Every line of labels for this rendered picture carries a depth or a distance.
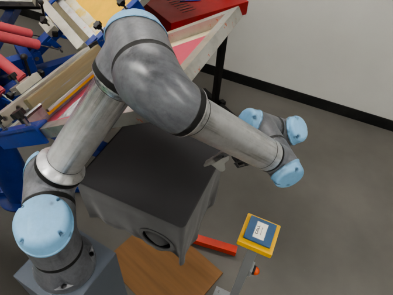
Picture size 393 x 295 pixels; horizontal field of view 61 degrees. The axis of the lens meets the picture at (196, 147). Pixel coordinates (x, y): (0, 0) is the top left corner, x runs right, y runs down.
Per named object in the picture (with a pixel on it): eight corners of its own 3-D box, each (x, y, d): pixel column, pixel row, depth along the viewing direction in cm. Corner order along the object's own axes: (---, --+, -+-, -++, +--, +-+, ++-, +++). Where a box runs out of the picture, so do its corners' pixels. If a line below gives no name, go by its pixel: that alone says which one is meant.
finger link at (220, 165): (211, 179, 109) (234, 165, 106) (200, 166, 108) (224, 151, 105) (211, 175, 112) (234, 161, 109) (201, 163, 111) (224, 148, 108)
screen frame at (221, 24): (242, 16, 112) (238, 5, 110) (161, 120, 75) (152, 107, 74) (97, 65, 159) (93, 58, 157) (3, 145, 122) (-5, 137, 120)
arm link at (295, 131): (289, 109, 87) (309, 117, 92) (258, 122, 95) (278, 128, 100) (290, 138, 84) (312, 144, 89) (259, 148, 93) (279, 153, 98)
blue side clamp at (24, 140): (58, 133, 107) (44, 116, 104) (47, 143, 104) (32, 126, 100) (14, 140, 125) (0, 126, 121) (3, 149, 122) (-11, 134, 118)
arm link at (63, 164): (11, 221, 76) (134, 28, 50) (16, 171, 85) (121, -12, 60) (64, 227, 83) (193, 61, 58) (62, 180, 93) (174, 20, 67)
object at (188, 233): (217, 200, 181) (227, 147, 150) (181, 274, 153) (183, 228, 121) (211, 198, 182) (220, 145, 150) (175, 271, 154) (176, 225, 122)
